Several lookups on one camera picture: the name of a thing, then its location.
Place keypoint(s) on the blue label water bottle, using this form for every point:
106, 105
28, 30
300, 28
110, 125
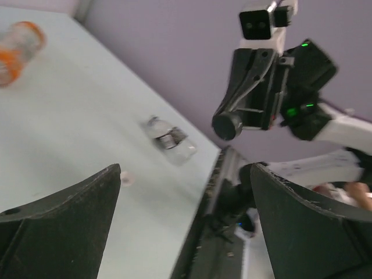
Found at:
172, 141

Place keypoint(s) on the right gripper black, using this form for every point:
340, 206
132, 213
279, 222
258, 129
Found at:
256, 87

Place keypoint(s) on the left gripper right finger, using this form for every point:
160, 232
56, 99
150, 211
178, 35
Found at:
309, 235

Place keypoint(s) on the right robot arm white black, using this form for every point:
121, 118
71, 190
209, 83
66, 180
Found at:
302, 110

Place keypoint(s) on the white bottle cap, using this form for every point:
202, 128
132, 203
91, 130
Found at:
126, 179

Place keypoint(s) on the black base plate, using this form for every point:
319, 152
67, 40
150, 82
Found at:
212, 248

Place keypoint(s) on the orange label bottle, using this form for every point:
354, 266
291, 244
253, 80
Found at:
19, 45

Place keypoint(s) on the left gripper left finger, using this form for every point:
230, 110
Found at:
62, 235

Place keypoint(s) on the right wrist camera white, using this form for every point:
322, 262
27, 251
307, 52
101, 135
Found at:
264, 24

